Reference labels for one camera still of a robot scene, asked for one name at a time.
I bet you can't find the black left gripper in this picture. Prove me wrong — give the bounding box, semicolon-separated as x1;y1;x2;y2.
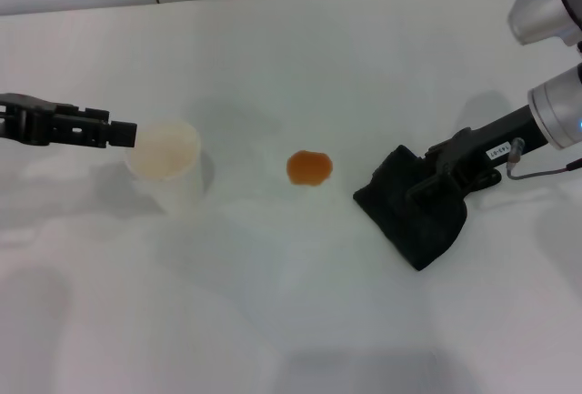
0;92;138;150

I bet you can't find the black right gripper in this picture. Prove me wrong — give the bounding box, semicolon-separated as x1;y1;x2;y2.
406;105;547;207

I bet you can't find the dark blue rag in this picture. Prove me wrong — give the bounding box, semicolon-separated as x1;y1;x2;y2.
352;144;468;272

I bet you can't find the white paper cup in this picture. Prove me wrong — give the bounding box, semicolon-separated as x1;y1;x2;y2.
125;118;204;216

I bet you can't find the brown water stain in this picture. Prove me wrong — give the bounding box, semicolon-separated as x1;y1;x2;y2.
285;150;335;188

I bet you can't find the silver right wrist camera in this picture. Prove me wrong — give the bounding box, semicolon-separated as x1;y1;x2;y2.
507;0;582;47

